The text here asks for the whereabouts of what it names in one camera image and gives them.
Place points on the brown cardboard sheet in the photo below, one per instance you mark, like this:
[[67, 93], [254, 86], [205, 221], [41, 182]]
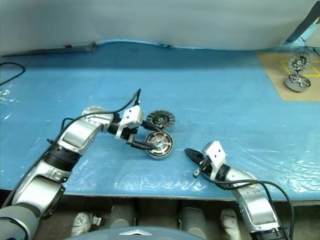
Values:
[[277, 85]]

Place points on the small white black clip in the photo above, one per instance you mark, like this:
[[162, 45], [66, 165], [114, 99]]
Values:
[[97, 221]]

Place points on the blue table mat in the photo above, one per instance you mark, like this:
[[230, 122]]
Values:
[[212, 100]]

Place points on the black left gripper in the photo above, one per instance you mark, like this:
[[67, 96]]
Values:
[[131, 133]]

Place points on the grey motor housing with rotor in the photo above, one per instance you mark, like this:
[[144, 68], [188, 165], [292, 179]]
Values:
[[297, 82]]

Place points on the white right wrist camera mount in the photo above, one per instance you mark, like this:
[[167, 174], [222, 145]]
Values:
[[216, 150]]

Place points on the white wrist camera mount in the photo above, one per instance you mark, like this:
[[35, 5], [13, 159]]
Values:
[[132, 115], [216, 150]]

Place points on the grey motor stator housing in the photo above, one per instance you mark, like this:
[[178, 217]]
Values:
[[160, 157]]

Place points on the grey rounded cylinder shape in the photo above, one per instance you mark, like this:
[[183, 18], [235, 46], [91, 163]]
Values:
[[122, 213], [193, 220]]

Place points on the white mottled rounded object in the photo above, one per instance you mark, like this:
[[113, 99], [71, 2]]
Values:
[[81, 223], [228, 221]]

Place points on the grey robot torso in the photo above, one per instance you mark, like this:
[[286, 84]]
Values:
[[112, 233]]

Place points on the dark blue slanted post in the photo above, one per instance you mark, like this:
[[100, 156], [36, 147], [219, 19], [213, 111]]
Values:
[[301, 22]]

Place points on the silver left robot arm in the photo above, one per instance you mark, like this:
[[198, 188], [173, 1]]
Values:
[[77, 135]]

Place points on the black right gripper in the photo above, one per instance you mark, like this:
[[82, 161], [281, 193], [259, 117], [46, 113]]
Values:
[[207, 166]]

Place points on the grey power strip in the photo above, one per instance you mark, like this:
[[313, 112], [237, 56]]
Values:
[[82, 46]]

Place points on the white backdrop sheet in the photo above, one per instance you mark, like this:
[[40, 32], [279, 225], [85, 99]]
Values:
[[150, 20]]

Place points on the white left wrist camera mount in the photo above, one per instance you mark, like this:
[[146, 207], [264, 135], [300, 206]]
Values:
[[132, 115]]

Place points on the finned grey motor cover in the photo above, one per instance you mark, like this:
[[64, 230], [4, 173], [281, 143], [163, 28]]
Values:
[[160, 119], [300, 62]]

